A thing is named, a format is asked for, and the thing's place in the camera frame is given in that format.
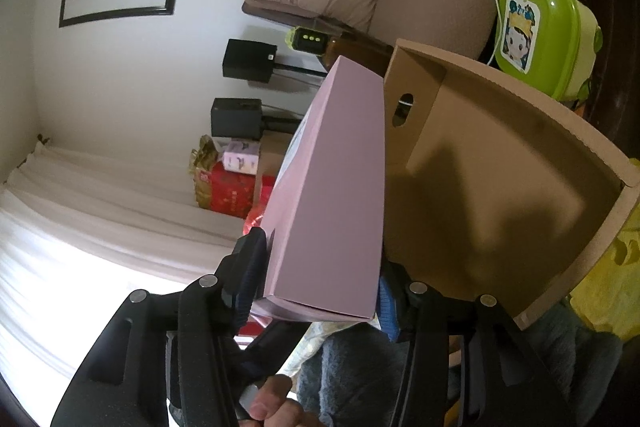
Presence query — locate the red foil ball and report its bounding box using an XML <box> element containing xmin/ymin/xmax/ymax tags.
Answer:
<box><xmin>243</xmin><ymin>202</ymin><xmax>266</xmax><ymax>235</ymax></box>

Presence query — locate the person's right hand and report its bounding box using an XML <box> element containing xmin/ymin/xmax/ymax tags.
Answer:
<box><xmin>239</xmin><ymin>375</ymin><xmax>324</xmax><ymax>427</ymax></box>

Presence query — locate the yellow plastic bag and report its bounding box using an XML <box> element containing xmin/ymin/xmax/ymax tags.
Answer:
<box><xmin>570</xmin><ymin>206</ymin><xmax>640</xmax><ymax>341</ymax></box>

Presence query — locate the white curtain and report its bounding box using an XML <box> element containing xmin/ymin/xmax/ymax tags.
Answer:
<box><xmin>1</xmin><ymin>144</ymin><xmax>242</xmax><ymax>426</ymax></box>

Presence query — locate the red tall gift bag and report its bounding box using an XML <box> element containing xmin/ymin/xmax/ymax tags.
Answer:
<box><xmin>209</xmin><ymin>161</ymin><xmax>276</xmax><ymax>219</ymax></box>

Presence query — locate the large open cardboard box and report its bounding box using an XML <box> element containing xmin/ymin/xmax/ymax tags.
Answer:
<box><xmin>384</xmin><ymin>40</ymin><xmax>639</xmax><ymax>327</ymax></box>

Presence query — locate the brown paper bag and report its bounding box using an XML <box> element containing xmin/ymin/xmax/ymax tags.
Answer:
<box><xmin>189</xmin><ymin>134</ymin><xmax>218</xmax><ymax>209</ymax></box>

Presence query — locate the small pink white box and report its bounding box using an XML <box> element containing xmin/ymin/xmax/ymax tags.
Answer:
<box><xmin>222</xmin><ymin>140</ymin><xmax>260</xmax><ymax>176</ymax></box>

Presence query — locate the brown cardboard box stack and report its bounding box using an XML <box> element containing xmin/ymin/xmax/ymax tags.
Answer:
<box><xmin>253</xmin><ymin>130</ymin><xmax>293</xmax><ymax>204</ymax></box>

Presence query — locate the left black speaker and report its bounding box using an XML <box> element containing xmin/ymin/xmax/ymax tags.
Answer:
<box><xmin>210</xmin><ymin>98</ymin><xmax>262</xmax><ymax>141</ymax></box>

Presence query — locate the black speaker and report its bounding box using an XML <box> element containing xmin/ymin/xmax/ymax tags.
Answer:
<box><xmin>210</xmin><ymin>98</ymin><xmax>262</xmax><ymax>141</ymax></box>
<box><xmin>222</xmin><ymin>39</ymin><xmax>278</xmax><ymax>83</ymax></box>

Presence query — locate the right black speaker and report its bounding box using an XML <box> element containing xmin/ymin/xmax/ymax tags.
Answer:
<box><xmin>222</xmin><ymin>39</ymin><xmax>278</xmax><ymax>83</ymax></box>

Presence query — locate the green cartoon lunch box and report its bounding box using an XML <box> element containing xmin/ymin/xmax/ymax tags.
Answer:
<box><xmin>496</xmin><ymin>0</ymin><xmax>603</xmax><ymax>104</ymax></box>

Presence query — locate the green portable radio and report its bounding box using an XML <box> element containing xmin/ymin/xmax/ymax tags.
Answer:
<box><xmin>285</xmin><ymin>26</ymin><xmax>330</xmax><ymax>56</ymax></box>

